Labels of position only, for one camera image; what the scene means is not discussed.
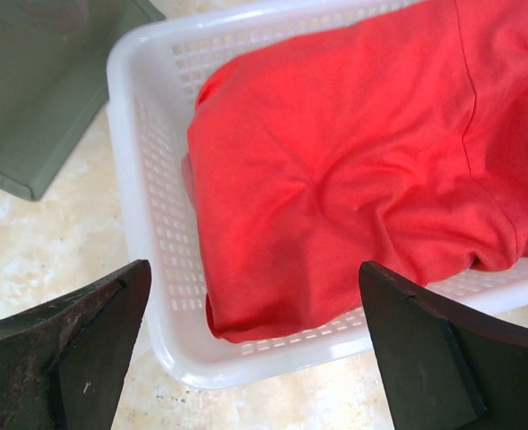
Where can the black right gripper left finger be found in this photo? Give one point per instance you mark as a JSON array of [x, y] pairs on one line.
[[63, 363]]

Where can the green canvas bag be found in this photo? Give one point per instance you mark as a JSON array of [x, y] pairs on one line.
[[53, 58]]

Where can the white plastic basket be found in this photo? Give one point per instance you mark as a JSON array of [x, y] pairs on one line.
[[154, 74]]

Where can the red cloth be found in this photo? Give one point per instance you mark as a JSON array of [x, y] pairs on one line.
[[401, 139]]

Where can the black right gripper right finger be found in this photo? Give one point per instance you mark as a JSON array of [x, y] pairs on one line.
[[443, 365]]

